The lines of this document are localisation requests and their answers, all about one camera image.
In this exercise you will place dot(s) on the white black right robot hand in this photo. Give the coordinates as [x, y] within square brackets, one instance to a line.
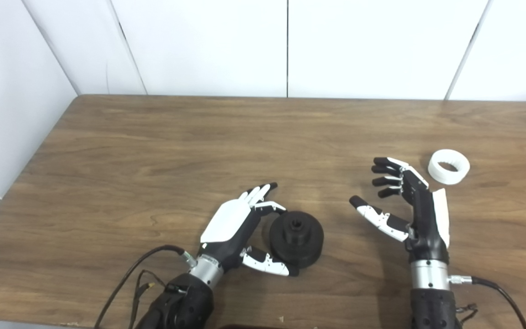
[427, 228]

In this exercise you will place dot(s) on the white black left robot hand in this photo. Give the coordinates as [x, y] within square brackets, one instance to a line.
[228, 221]

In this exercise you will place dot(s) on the round black plastic part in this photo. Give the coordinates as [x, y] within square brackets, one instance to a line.
[297, 246]

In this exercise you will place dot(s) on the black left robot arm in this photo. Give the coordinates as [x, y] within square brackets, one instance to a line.
[190, 301]

